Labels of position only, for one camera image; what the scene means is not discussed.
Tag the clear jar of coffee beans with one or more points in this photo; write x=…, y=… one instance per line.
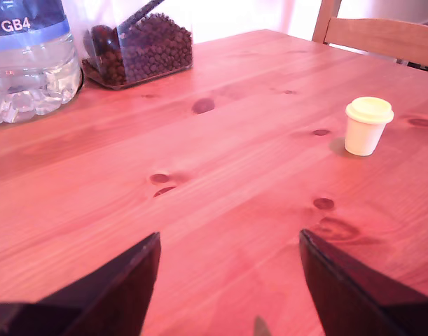
x=154, y=52

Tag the black scoop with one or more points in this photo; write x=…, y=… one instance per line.
x=101, y=38

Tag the cream coffee capsule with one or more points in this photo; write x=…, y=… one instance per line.
x=364, y=129

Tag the wooden chair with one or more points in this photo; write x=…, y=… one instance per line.
x=374, y=33

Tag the large clear water bottle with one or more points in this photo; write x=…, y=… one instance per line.
x=28, y=70

